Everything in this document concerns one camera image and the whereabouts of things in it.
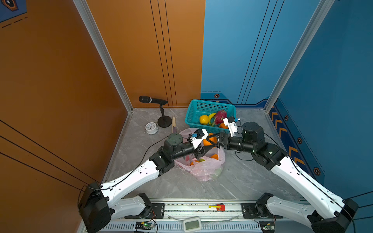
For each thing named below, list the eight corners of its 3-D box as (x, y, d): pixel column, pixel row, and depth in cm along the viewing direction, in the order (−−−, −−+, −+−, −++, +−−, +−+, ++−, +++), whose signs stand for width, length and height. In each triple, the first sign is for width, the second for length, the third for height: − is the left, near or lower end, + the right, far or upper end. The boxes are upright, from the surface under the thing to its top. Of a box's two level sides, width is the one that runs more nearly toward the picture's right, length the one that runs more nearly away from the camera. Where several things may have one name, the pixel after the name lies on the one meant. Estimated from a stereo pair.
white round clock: (145, 134, 107) (144, 130, 103) (147, 125, 112) (146, 122, 108) (156, 134, 107) (155, 130, 103) (158, 125, 112) (157, 122, 108)
